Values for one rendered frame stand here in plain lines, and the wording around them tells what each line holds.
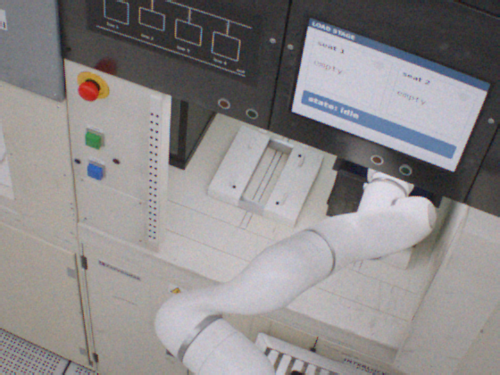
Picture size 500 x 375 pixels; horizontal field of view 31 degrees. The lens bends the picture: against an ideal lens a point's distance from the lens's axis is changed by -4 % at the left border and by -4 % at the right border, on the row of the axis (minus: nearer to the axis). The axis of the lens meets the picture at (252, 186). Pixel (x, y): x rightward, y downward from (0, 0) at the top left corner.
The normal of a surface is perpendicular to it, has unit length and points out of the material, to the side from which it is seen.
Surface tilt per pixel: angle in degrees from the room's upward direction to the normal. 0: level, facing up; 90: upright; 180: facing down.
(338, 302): 0
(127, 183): 90
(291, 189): 0
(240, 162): 0
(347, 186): 94
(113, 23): 90
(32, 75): 90
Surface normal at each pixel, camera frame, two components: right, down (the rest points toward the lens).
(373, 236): 0.19, 0.07
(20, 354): 0.10, -0.59
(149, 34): -0.36, 0.73
